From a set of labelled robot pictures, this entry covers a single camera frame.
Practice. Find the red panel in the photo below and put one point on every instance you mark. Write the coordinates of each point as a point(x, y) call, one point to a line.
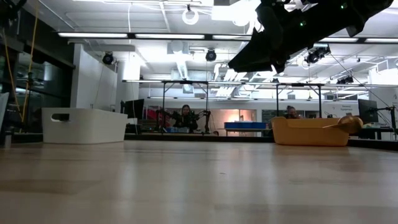
point(152, 114)

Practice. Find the black metal frame stand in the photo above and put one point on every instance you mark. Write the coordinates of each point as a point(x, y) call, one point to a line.
point(163, 102)
point(320, 102)

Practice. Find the person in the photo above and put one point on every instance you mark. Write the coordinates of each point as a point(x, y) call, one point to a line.
point(186, 119)
point(291, 112)

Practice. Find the blue storage crate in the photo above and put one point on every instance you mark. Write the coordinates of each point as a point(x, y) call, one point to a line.
point(245, 125)

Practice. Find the yellow plastic bin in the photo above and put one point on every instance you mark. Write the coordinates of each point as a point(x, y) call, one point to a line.
point(311, 133)

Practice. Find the white ventilation duct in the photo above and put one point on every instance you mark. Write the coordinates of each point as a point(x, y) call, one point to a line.
point(182, 67)

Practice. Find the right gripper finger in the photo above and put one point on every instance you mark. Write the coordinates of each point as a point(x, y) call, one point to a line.
point(252, 59)

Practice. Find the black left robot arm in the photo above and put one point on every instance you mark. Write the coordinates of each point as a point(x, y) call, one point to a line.
point(12, 6)

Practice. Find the black tripod stand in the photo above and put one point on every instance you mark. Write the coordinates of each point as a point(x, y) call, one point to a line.
point(30, 102)

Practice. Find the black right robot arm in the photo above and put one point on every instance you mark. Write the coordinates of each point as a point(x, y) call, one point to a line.
point(351, 18)

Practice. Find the black monitor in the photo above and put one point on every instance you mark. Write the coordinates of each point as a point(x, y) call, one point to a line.
point(134, 109)
point(367, 110)

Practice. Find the black table frame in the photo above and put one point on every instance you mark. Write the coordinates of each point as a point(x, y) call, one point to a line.
point(140, 137)

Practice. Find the black boom stand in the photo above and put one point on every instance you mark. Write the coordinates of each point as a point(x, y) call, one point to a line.
point(394, 123)

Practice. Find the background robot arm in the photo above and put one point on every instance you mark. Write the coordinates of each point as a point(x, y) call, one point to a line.
point(206, 119)

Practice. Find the black ceiling camera cluster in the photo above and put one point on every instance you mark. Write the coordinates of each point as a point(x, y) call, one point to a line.
point(315, 56)
point(345, 80)

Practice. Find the gold spoon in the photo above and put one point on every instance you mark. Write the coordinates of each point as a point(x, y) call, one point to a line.
point(349, 124)

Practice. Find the ceiling light strip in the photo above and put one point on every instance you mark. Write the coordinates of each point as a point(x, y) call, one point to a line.
point(93, 35)
point(382, 40)
point(169, 36)
point(339, 40)
point(231, 37)

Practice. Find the white plastic bin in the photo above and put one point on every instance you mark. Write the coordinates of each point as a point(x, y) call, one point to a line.
point(93, 127)

